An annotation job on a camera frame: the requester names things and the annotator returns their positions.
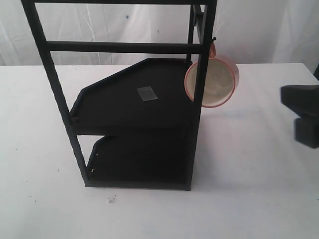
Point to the grey rectangular sticker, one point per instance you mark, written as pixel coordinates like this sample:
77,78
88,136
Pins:
147,94

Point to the pink ceramic mug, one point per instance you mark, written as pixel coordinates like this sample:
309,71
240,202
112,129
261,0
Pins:
222,79

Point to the white backdrop curtain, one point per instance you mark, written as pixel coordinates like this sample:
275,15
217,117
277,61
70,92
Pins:
247,31

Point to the black metal shelf rack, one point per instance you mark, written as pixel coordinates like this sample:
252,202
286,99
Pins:
118,140

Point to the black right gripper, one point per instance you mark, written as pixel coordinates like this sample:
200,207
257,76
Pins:
304,101

